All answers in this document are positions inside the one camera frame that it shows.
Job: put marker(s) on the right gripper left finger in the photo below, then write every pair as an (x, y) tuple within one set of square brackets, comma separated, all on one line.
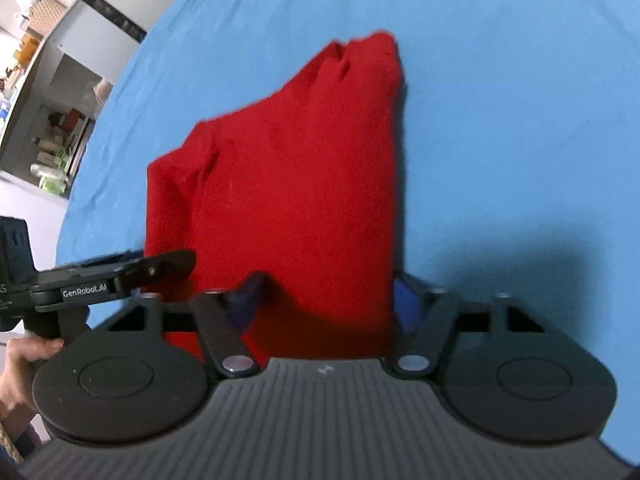
[(149, 368)]

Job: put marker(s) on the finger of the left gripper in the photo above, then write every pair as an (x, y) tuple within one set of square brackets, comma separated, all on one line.
[(144, 272), (107, 259)]

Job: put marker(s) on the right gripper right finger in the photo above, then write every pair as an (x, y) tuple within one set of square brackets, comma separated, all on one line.
[(499, 366)]

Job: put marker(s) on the red knit garment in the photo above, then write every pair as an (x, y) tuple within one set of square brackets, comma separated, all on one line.
[(301, 186)]

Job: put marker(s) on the person's left hand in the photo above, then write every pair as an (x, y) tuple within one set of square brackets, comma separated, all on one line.
[(18, 407)]

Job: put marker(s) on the white shelf unit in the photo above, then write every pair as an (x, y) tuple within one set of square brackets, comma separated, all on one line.
[(54, 109)]

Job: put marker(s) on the light blue bed sheet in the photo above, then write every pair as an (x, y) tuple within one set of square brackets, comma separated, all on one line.
[(521, 145)]

